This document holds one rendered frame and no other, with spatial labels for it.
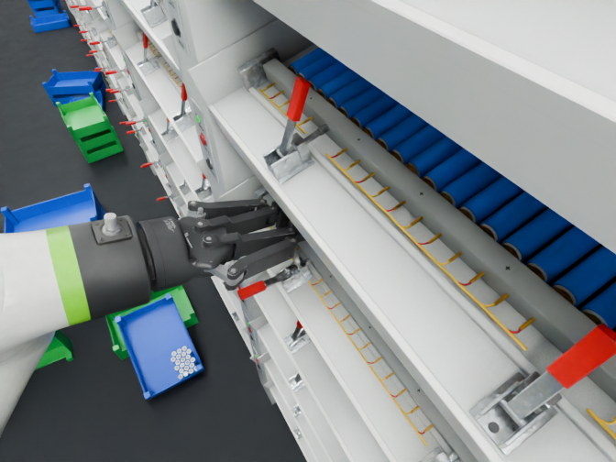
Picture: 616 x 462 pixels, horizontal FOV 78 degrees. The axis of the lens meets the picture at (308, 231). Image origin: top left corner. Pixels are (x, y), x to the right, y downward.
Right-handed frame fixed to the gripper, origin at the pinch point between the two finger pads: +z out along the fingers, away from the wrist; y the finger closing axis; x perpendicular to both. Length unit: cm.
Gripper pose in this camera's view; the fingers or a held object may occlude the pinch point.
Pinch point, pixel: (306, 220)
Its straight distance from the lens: 50.2
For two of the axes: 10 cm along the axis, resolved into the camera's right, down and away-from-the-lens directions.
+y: -5.2, -6.4, 5.6
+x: -2.2, 7.4, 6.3
